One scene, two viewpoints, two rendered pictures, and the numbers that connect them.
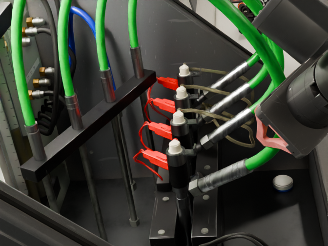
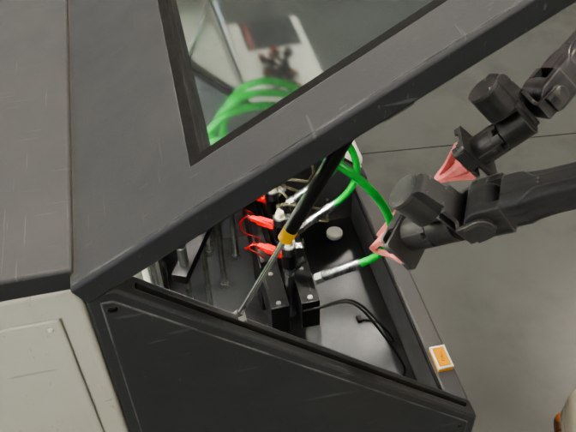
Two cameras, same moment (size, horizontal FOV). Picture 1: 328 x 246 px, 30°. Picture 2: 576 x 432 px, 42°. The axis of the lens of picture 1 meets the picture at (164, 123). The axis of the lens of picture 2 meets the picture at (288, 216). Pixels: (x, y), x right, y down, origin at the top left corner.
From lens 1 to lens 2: 0.66 m
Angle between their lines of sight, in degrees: 21
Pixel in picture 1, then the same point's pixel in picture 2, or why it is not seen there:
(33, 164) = (182, 270)
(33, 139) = (183, 253)
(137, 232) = (230, 293)
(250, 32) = (374, 193)
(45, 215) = (288, 338)
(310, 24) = (428, 209)
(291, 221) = not seen: hidden behind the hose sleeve
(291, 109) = (405, 242)
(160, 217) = (273, 291)
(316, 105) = (423, 243)
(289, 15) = (417, 206)
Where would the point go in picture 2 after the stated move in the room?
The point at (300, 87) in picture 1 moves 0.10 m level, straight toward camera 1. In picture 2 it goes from (411, 231) to (429, 280)
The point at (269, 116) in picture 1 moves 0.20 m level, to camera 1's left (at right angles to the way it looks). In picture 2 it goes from (393, 249) to (273, 288)
